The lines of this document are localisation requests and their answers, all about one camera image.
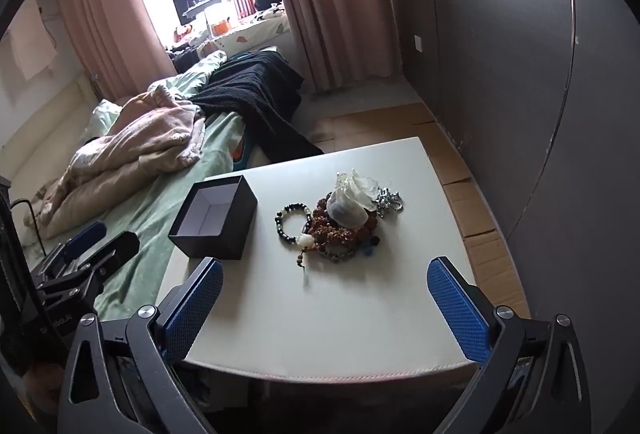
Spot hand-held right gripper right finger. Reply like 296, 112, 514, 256
426, 255, 593, 434

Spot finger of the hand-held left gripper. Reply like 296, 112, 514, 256
75, 231, 141, 286
47, 220, 107, 266

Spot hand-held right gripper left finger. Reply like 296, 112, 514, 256
60, 256, 224, 434

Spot black jewelry box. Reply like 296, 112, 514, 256
168, 174, 259, 261

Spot black bead bracelet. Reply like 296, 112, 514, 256
274, 203, 313, 245

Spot silver ball chain necklace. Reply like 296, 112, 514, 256
375, 186, 404, 218

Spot brown string with white bead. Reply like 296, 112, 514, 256
295, 233, 317, 274

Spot dark mixed bead bracelet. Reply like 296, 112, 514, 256
319, 244, 359, 263

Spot tangle of bracelets and beads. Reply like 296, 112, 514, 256
305, 194, 382, 249

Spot white translucent pouch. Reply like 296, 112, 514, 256
327, 169, 387, 227

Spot green bedsheet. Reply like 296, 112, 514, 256
30, 99, 251, 321

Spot pink fleece blanket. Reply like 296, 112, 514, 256
32, 86, 207, 238

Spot flattened cardboard sheets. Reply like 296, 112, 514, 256
309, 101, 532, 321

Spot teal orange printed cloth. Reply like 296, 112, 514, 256
231, 133, 252, 163

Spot light green printed quilt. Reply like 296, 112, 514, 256
146, 50, 230, 101

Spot white hanging cloth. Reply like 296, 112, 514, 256
9, 0, 59, 81

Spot black knitted blanket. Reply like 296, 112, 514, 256
191, 50, 326, 161

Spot floral printed cloth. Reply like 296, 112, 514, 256
200, 8, 292, 53

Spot dark brown wardrobe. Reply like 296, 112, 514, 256
375, 0, 640, 434

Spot black cable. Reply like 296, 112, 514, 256
9, 198, 43, 247

